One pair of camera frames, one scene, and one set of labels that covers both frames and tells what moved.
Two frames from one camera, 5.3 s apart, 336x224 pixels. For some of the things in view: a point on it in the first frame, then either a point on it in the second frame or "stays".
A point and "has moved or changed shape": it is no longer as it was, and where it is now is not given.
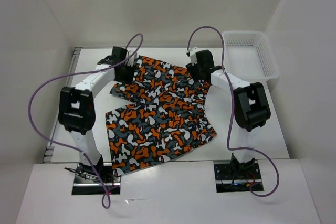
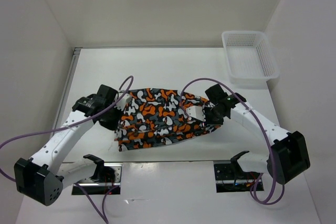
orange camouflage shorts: [168, 116] has moved or changed shape
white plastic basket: [250, 55] stays
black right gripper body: [195, 71] to [212, 116]
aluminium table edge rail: [50, 147] stays
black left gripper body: [127, 74] to [111, 118]
